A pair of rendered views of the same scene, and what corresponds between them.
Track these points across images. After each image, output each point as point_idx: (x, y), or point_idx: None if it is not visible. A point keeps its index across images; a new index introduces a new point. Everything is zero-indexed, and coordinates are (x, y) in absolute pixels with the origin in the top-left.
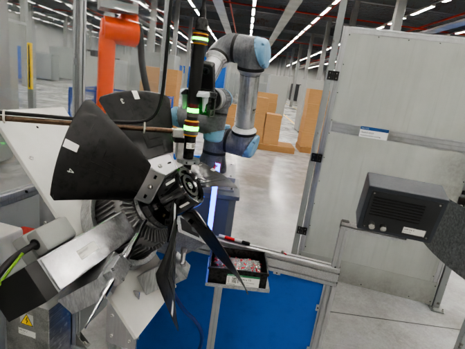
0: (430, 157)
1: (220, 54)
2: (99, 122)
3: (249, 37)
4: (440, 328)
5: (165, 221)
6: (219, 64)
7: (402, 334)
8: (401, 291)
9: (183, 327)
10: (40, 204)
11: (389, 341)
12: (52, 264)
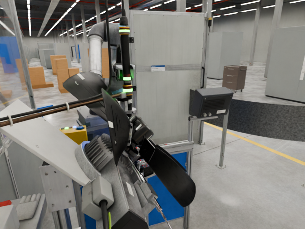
0: (185, 74)
1: (99, 37)
2: (111, 102)
3: (114, 23)
4: (207, 151)
5: (143, 151)
6: (100, 44)
7: (197, 160)
8: None
9: None
10: (42, 178)
11: (194, 166)
12: (132, 207)
